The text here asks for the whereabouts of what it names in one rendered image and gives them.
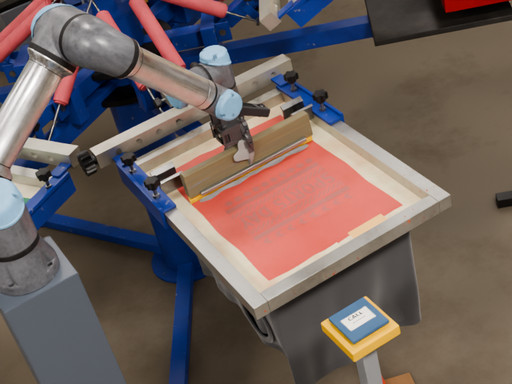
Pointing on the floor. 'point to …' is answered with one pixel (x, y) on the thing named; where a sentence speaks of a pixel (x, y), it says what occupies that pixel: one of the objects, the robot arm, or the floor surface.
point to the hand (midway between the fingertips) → (248, 156)
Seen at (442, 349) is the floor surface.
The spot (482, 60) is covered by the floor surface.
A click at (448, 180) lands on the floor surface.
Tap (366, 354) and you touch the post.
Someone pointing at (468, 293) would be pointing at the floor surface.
